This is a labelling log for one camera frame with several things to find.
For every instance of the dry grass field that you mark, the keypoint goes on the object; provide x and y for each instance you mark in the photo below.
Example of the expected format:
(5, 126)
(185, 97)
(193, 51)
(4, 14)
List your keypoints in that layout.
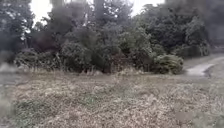
(106, 103)

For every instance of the round green bush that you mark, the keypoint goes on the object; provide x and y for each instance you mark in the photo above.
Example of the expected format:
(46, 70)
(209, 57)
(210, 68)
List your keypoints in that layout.
(168, 64)

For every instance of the wood of dark trees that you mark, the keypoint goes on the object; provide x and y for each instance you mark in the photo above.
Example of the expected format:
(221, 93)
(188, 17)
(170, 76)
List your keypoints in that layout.
(100, 43)

